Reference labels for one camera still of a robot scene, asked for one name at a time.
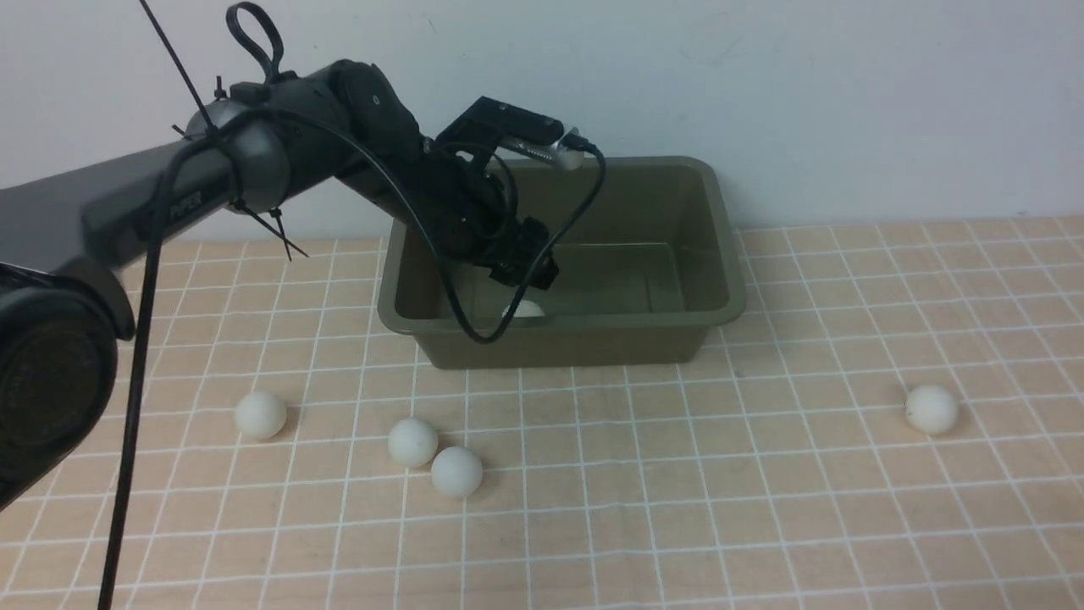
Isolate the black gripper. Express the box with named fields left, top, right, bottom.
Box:
left=415, top=140, right=558, bottom=288

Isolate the white ping-pong ball with logo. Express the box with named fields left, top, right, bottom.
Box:
left=501, top=300, right=545, bottom=317

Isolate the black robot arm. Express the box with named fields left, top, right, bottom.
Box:
left=1, top=59, right=567, bottom=506

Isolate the olive green plastic bin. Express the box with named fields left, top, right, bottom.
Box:
left=377, top=156, right=747, bottom=369

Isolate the checkered peach tablecloth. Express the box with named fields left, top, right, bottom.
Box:
left=0, top=217, right=1084, bottom=610

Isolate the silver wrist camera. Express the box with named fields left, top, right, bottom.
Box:
left=435, top=96, right=588, bottom=171

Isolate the black camera cable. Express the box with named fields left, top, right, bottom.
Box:
left=96, top=111, right=607, bottom=610

